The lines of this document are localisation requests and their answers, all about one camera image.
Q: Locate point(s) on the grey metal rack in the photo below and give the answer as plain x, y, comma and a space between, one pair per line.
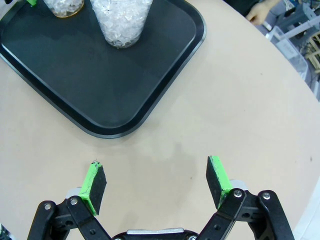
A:
300, 17

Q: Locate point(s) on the person in black t-shirt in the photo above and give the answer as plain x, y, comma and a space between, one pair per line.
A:
245, 5

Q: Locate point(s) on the black plastic serving tray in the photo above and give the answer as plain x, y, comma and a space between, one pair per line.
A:
87, 75

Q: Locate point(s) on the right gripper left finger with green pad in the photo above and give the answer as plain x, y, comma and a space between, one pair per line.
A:
96, 190

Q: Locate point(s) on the clear plastic storage bin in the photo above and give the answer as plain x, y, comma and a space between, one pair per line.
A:
287, 47

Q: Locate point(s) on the clear plastic cup with ice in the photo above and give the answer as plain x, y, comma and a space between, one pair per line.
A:
122, 22

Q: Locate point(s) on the person's left hand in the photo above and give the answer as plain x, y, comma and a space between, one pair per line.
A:
257, 12

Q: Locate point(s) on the light wooden frame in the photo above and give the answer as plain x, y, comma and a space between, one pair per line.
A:
313, 52

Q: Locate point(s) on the iced cup with amber drink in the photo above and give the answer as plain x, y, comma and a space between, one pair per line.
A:
65, 7

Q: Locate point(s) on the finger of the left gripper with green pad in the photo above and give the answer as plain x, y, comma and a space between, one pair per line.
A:
32, 2

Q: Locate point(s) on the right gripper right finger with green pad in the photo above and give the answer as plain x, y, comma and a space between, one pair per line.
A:
215, 180

